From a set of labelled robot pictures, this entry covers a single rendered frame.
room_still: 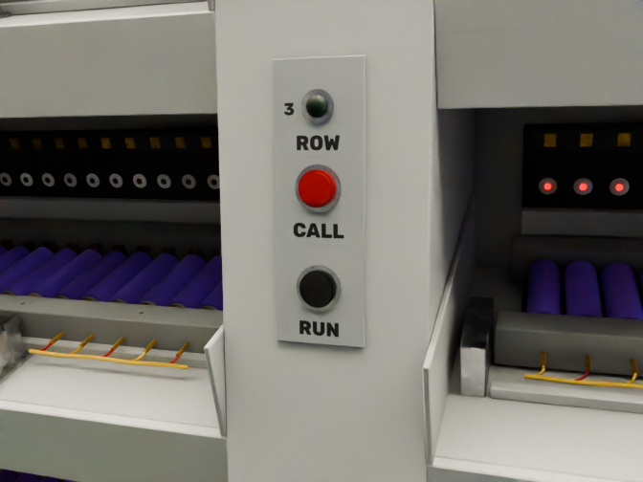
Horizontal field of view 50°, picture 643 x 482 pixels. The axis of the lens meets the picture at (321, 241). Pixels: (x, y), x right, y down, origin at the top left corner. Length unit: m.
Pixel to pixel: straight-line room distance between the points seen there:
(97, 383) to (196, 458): 0.08
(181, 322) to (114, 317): 0.04
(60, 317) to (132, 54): 0.17
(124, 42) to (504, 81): 0.17
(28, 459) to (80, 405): 0.05
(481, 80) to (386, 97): 0.04
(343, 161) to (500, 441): 0.14
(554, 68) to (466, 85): 0.03
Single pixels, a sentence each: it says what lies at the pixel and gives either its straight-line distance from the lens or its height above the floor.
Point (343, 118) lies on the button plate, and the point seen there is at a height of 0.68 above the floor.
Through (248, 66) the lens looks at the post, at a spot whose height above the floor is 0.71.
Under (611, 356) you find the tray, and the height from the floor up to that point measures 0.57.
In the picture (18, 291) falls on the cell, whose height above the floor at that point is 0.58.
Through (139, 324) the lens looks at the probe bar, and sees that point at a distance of 0.40.
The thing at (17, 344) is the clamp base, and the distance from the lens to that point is 0.44.
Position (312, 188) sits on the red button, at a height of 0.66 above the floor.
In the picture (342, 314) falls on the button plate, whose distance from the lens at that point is 0.30.
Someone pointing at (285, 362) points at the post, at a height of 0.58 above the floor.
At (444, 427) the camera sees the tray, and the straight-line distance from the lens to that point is 0.33.
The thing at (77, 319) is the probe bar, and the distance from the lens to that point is 0.42.
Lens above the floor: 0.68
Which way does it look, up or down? 8 degrees down
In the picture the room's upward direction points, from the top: straight up
